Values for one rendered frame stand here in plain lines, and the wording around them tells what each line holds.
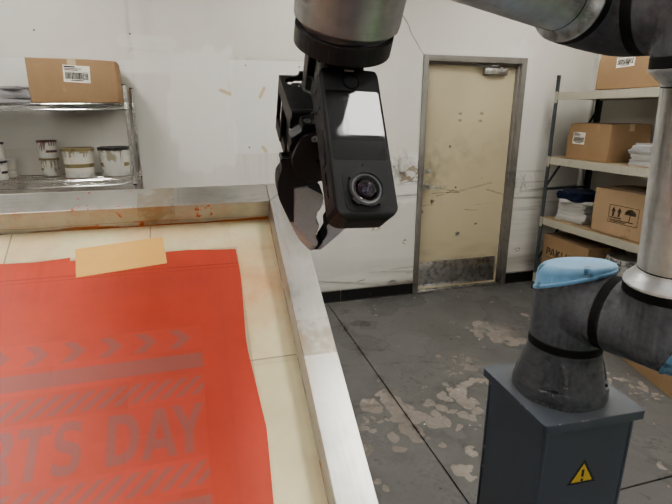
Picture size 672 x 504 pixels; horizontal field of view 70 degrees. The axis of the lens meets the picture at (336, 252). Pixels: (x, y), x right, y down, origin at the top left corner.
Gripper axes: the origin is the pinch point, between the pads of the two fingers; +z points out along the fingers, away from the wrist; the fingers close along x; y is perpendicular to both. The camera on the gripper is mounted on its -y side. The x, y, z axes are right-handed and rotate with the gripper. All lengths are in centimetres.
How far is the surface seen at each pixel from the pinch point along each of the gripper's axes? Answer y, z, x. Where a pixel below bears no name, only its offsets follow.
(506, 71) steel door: 323, 137, -264
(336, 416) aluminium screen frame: -12.5, 11.5, -0.5
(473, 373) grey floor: 92, 235, -157
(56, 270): 12.9, 14.7, 28.0
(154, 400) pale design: -6.0, 14.9, 16.8
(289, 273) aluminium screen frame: 6.1, 11.2, 0.8
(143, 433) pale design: -9.3, 15.0, 17.8
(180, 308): 5.2, 14.7, 13.9
